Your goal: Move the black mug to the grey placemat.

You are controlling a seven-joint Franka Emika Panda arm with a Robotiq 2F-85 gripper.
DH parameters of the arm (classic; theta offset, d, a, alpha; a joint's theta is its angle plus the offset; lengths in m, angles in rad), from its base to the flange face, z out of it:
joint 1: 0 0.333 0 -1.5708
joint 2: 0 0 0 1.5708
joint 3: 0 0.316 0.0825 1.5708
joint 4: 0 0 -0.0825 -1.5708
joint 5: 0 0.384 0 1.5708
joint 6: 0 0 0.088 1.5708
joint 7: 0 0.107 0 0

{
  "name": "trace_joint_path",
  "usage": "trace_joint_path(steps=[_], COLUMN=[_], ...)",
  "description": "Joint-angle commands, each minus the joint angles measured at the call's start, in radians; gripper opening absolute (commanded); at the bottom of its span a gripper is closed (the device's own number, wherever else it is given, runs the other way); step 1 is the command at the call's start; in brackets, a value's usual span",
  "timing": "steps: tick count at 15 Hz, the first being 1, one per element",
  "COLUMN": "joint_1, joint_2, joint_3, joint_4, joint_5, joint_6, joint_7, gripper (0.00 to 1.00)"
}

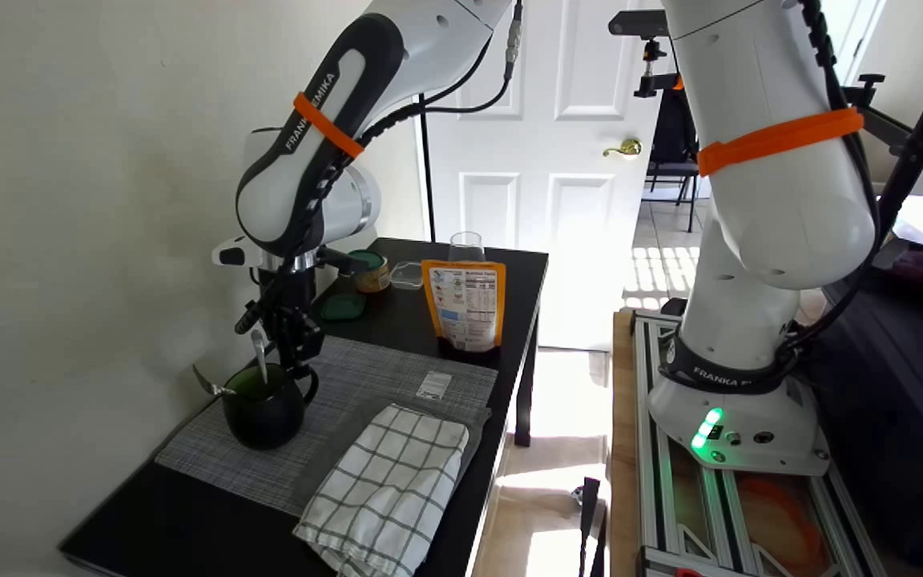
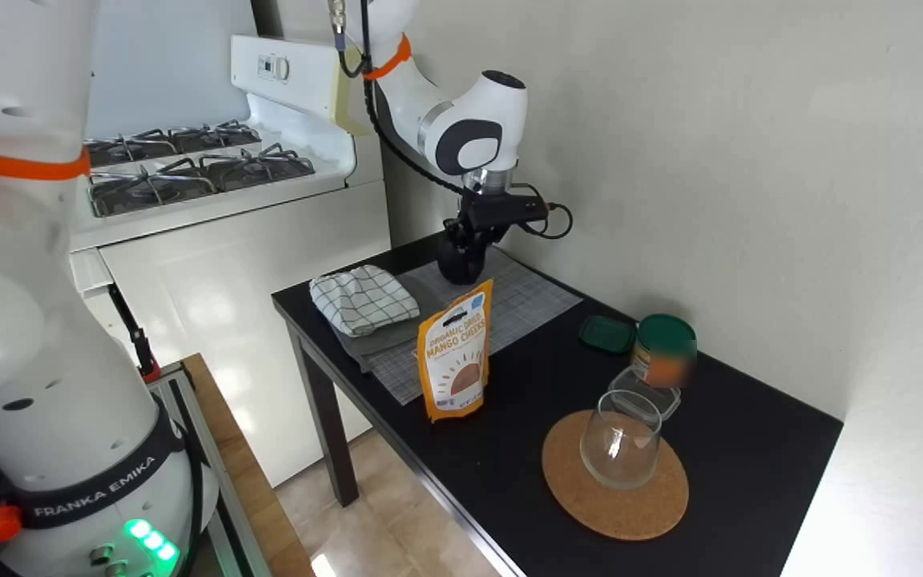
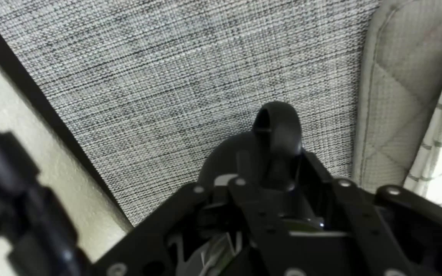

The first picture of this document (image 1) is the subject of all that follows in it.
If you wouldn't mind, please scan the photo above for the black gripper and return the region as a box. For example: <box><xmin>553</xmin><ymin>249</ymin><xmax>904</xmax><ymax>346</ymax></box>
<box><xmin>234</xmin><ymin>260</ymin><xmax>328</xmax><ymax>372</ymax></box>

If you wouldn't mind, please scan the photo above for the black mug green inside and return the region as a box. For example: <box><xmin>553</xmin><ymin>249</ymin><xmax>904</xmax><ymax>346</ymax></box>
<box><xmin>220</xmin><ymin>361</ymin><xmax>321</xmax><ymax>452</ymax></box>

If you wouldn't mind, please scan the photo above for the white utensil in mug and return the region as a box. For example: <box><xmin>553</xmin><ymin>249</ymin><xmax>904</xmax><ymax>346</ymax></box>
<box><xmin>248</xmin><ymin>328</ymin><xmax>273</xmax><ymax>390</ymax></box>

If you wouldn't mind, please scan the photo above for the grey woven placemat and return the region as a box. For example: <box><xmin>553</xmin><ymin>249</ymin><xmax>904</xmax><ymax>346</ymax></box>
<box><xmin>150</xmin><ymin>328</ymin><xmax>501</xmax><ymax>519</ymax></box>

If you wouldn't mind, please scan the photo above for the dark green round lid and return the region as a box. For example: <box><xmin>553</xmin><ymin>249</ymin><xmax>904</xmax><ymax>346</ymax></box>
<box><xmin>313</xmin><ymin>292</ymin><xmax>368</xmax><ymax>328</ymax></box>

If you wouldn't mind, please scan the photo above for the orange jar with green lid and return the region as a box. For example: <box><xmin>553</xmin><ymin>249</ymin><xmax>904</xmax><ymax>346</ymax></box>
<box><xmin>347</xmin><ymin>249</ymin><xmax>392</xmax><ymax>297</ymax></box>

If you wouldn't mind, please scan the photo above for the small clear plastic container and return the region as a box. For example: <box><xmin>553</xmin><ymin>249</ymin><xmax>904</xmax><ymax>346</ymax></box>
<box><xmin>384</xmin><ymin>260</ymin><xmax>428</xmax><ymax>296</ymax></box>

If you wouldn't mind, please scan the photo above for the orange snack pouch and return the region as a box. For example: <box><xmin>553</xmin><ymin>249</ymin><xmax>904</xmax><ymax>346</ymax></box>
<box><xmin>419</xmin><ymin>255</ymin><xmax>509</xmax><ymax>354</ymax></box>

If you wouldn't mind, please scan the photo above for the white checked dish towel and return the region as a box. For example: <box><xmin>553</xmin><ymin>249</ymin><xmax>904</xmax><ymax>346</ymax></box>
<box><xmin>293</xmin><ymin>399</ymin><xmax>474</xmax><ymax>577</ymax></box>

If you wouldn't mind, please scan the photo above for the clear glass cup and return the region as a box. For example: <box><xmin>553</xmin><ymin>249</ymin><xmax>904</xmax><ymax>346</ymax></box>
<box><xmin>444</xmin><ymin>231</ymin><xmax>486</xmax><ymax>266</ymax></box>

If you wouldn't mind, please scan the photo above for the thin black tripod pole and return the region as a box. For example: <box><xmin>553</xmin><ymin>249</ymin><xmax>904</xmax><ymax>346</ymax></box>
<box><xmin>416</xmin><ymin>94</ymin><xmax>443</xmax><ymax>247</ymax></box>

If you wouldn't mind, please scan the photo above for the black table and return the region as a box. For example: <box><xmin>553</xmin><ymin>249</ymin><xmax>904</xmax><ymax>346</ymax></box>
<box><xmin>57</xmin><ymin>238</ymin><xmax>551</xmax><ymax>577</ymax></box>

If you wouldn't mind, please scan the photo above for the white panel door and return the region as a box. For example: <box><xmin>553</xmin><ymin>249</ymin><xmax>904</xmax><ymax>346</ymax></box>
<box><xmin>416</xmin><ymin>0</ymin><xmax>725</xmax><ymax>353</ymax></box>

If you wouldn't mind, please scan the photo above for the wooden board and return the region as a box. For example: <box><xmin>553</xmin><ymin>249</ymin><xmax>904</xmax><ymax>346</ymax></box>
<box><xmin>607</xmin><ymin>303</ymin><xmax>647</xmax><ymax>577</ymax></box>

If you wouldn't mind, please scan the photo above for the brass door knob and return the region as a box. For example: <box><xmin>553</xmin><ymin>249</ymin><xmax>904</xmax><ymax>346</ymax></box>
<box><xmin>599</xmin><ymin>135</ymin><xmax>644</xmax><ymax>162</ymax></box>

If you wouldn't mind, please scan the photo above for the black chair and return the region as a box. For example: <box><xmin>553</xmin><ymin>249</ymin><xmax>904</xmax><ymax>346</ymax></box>
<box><xmin>640</xmin><ymin>87</ymin><xmax>705</xmax><ymax>238</ymax></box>

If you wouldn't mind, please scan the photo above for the dark cabinet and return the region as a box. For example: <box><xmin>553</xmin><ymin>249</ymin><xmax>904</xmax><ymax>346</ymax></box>
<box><xmin>800</xmin><ymin>238</ymin><xmax>923</xmax><ymax>577</ymax></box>

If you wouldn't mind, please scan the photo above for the black camera on stand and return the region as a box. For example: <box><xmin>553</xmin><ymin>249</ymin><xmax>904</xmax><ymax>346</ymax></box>
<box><xmin>607</xmin><ymin>7</ymin><xmax>689</xmax><ymax>103</ymax></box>

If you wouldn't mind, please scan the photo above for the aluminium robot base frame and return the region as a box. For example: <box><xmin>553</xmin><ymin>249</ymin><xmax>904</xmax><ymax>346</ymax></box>
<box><xmin>630</xmin><ymin>303</ymin><xmax>894</xmax><ymax>577</ymax></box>

